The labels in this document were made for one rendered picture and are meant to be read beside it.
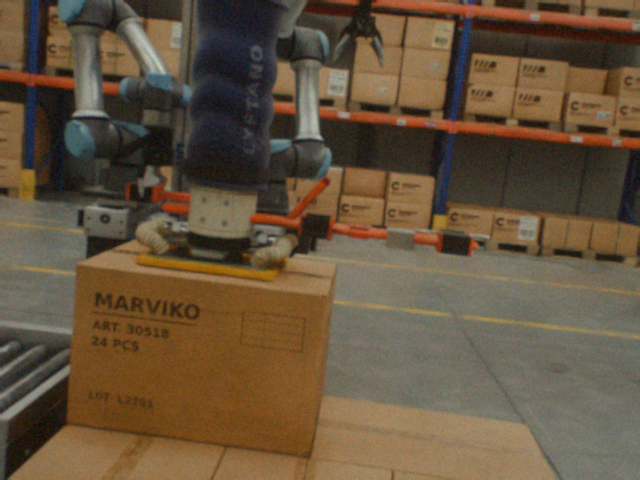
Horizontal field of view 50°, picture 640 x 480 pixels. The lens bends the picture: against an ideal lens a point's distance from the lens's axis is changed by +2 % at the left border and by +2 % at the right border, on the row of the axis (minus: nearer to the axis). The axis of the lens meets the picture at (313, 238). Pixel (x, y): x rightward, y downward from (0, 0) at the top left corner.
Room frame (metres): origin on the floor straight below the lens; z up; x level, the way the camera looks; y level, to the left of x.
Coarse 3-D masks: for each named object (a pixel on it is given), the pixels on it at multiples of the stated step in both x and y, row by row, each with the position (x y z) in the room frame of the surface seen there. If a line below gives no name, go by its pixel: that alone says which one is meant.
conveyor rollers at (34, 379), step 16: (0, 352) 2.00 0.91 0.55; (16, 352) 2.07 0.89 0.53; (32, 352) 2.02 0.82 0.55; (48, 352) 2.09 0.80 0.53; (64, 352) 2.05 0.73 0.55; (0, 368) 1.87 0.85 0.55; (16, 368) 1.90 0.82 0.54; (48, 368) 1.92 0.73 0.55; (0, 384) 1.81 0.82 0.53; (16, 384) 1.77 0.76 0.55; (32, 384) 1.81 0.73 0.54; (0, 400) 1.67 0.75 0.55; (16, 400) 1.72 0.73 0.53
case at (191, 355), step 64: (128, 256) 1.72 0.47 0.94; (128, 320) 1.57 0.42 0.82; (192, 320) 1.56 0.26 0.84; (256, 320) 1.54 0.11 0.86; (320, 320) 1.53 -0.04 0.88; (128, 384) 1.57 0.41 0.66; (192, 384) 1.56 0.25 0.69; (256, 384) 1.54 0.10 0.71; (320, 384) 1.71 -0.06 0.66; (256, 448) 1.54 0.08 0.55
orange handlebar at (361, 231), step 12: (168, 192) 2.03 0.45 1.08; (168, 204) 1.75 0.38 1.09; (180, 204) 1.78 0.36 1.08; (252, 216) 1.72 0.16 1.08; (264, 216) 1.73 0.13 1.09; (276, 216) 1.76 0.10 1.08; (336, 228) 1.70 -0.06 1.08; (348, 228) 1.70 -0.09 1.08; (360, 228) 1.70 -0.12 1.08; (372, 228) 1.74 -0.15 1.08; (420, 240) 1.68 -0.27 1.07; (432, 240) 1.68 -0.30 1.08
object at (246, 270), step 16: (144, 256) 1.64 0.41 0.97; (160, 256) 1.64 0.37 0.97; (176, 256) 1.66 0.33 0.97; (192, 256) 1.68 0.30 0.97; (240, 256) 1.65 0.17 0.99; (208, 272) 1.61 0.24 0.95; (224, 272) 1.61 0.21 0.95; (240, 272) 1.61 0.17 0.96; (256, 272) 1.60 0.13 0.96; (272, 272) 1.62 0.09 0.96
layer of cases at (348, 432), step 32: (320, 416) 1.78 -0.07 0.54; (352, 416) 1.80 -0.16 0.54; (384, 416) 1.83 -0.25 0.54; (416, 416) 1.85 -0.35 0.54; (448, 416) 1.88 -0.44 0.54; (64, 448) 1.46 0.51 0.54; (96, 448) 1.47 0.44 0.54; (128, 448) 1.49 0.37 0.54; (160, 448) 1.50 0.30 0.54; (192, 448) 1.52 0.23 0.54; (224, 448) 1.54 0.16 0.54; (320, 448) 1.59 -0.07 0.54; (352, 448) 1.61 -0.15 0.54; (384, 448) 1.63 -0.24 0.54; (416, 448) 1.65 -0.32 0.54; (448, 448) 1.67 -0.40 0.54; (480, 448) 1.69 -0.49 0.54; (512, 448) 1.72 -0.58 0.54
